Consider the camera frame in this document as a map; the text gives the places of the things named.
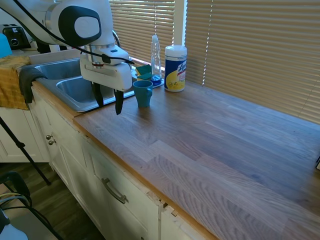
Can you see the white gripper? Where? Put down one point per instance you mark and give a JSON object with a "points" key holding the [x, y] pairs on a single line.
{"points": [[105, 75]]}

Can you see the teal mug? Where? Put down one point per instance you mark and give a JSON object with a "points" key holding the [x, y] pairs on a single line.
{"points": [[142, 96]]}

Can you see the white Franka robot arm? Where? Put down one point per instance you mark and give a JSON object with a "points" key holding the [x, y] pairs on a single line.
{"points": [[105, 15]]}

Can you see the stainless steel double sink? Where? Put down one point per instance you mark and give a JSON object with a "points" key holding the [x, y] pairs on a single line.
{"points": [[72, 92]]}

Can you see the yellow green sponge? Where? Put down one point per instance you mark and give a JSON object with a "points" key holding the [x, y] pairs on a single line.
{"points": [[143, 69], [143, 77]]}

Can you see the chrome faucet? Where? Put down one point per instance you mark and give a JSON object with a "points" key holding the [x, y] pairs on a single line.
{"points": [[117, 38]]}

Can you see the clear dish soap bottle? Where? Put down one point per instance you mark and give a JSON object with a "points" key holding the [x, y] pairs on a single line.
{"points": [[156, 57]]}

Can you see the metal cabinet knob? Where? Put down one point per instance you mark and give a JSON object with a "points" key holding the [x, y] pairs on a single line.
{"points": [[52, 142], [49, 137]]}

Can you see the Lysol wipes canister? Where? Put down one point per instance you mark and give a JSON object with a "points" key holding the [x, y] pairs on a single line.
{"points": [[175, 72]]}

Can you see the white kitchen cabinet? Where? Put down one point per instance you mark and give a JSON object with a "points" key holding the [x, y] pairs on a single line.
{"points": [[82, 170]]}

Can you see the grey cloth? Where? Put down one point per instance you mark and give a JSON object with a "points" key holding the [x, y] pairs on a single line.
{"points": [[26, 80]]}

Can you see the white side cabinet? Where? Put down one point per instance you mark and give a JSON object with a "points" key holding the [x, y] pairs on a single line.
{"points": [[17, 135]]}

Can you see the black tripod leg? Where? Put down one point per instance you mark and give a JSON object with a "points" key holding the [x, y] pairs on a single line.
{"points": [[25, 152]]}

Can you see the yellow towel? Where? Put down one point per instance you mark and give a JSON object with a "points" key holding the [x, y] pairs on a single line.
{"points": [[8, 82]]}

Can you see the black toaster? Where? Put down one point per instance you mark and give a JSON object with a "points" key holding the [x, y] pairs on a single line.
{"points": [[15, 36]]}

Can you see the light blue object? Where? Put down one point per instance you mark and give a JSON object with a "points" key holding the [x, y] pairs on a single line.
{"points": [[4, 47]]}

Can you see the wide tan window blind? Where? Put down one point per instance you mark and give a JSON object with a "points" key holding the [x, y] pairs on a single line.
{"points": [[250, 55]]}

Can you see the white rounded object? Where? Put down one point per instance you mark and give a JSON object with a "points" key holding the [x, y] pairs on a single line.
{"points": [[12, 233]]}

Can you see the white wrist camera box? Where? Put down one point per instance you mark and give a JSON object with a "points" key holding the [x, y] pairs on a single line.
{"points": [[117, 53]]}

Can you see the white window frame post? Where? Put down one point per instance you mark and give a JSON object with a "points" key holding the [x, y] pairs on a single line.
{"points": [[180, 22]]}

